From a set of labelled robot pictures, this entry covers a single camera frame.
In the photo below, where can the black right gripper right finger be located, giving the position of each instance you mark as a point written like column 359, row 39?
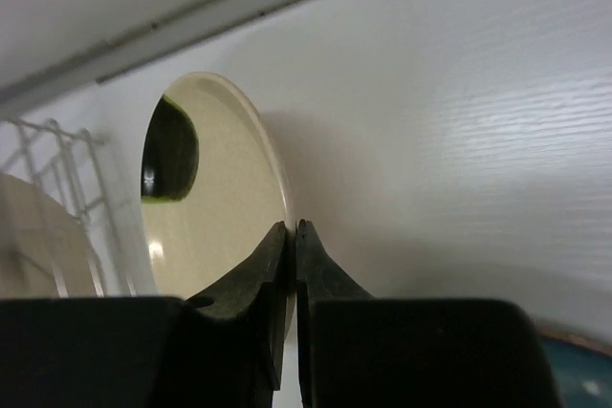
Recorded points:
column 355, row 350

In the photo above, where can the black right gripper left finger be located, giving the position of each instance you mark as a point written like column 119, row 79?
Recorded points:
column 222, row 347

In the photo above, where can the cream plate with calligraphy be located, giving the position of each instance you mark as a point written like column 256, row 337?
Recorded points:
column 212, row 183

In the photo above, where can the woven bamboo tray plate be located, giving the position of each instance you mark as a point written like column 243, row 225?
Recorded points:
column 45, row 251

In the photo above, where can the round teal glazed plate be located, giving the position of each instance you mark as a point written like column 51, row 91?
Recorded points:
column 581, row 365

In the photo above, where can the silver wire dish rack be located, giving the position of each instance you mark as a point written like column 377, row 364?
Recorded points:
column 70, row 167

